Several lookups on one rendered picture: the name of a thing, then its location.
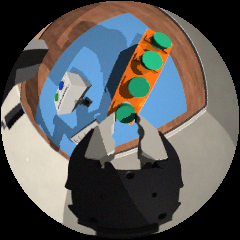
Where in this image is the orange test tube rack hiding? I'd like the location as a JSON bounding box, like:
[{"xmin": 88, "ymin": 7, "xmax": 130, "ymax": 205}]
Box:
[{"xmin": 107, "ymin": 29, "xmax": 172, "ymax": 116}]

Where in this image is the green round cap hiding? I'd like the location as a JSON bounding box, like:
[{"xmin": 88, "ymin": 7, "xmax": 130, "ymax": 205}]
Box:
[
  {"xmin": 140, "ymin": 51, "xmax": 163, "ymax": 70},
  {"xmin": 151, "ymin": 32, "xmax": 172, "ymax": 49},
  {"xmin": 128, "ymin": 76, "xmax": 150, "ymax": 98},
  {"xmin": 116, "ymin": 103, "xmax": 136, "ymax": 124}
]

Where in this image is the blue flat mat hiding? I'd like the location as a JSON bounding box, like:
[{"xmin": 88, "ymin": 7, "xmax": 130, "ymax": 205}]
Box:
[{"xmin": 35, "ymin": 13, "xmax": 187, "ymax": 157}]

